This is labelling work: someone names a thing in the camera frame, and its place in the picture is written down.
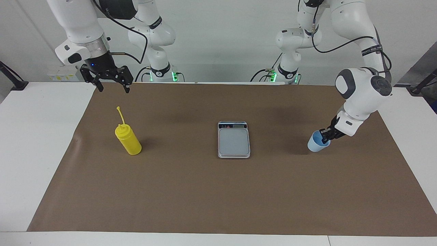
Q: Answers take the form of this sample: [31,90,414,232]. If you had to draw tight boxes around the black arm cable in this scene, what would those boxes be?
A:
[297,0,393,74]
[92,0,149,65]

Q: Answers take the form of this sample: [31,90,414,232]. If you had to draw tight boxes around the white wall power outlet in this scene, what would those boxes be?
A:
[47,68,82,82]

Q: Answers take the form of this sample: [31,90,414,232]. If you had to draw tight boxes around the black clamp stand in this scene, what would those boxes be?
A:
[0,61,29,91]
[410,68,437,95]

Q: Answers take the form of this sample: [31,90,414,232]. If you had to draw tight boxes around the brown paper table mat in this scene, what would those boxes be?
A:
[27,82,437,237]

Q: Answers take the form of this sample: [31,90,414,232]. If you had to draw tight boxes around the yellow squeeze seasoning bottle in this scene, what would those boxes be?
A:
[115,106,142,156]

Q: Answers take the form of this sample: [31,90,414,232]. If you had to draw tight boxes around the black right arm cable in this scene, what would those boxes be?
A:
[92,0,149,65]

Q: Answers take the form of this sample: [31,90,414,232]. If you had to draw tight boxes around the silver digital kitchen scale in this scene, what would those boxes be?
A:
[217,121,251,159]

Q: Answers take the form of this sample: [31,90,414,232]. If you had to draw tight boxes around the light blue plastic cup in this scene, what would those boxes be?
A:
[307,130,331,152]

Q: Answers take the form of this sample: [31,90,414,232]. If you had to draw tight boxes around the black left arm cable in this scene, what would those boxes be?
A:
[297,0,393,74]

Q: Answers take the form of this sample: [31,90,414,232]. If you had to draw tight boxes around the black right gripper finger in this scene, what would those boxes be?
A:
[116,66,133,93]
[80,66,104,92]

